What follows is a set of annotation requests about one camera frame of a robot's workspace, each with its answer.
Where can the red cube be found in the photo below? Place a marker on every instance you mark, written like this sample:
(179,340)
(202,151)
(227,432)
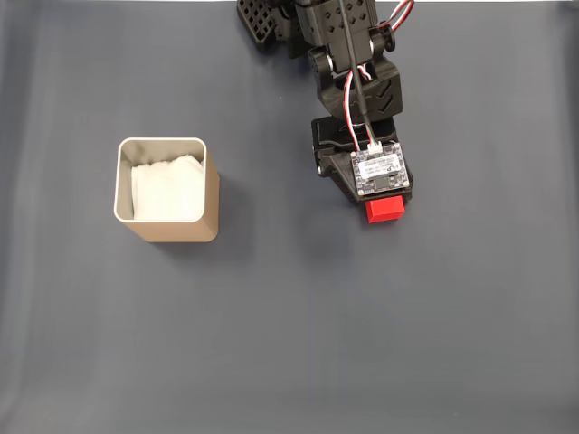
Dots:
(384,212)

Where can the beige metal box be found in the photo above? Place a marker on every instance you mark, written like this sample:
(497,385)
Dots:
(181,230)

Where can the blue table mat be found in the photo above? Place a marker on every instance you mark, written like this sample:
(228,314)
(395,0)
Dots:
(316,316)

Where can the white tissue paper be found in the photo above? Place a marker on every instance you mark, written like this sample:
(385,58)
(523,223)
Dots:
(165,190)

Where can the camera circuit board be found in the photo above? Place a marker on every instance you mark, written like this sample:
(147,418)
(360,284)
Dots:
(380,169)

